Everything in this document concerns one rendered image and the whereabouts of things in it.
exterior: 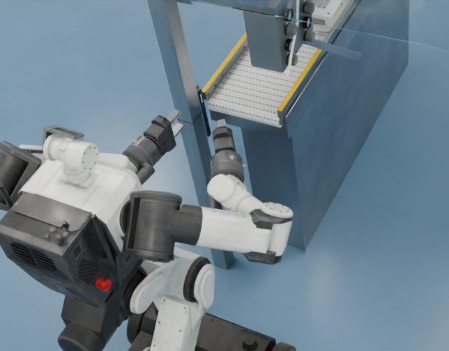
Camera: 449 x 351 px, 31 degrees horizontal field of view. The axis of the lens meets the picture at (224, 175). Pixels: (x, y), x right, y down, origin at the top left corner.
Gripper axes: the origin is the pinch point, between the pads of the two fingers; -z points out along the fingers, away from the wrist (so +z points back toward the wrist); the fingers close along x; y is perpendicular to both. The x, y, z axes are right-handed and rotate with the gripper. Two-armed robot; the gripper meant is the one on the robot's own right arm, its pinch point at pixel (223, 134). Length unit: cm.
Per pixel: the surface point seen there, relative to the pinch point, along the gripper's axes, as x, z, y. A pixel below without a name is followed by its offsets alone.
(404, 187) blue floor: 99, -56, 65
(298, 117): 23.4, -27.4, 22.9
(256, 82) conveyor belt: 15.6, -38.6, 11.2
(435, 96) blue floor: 99, -108, 90
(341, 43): 21, -59, 42
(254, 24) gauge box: -21.3, -19.6, 13.1
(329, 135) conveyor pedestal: 62, -56, 36
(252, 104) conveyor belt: 15.6, -28.1, 8.9
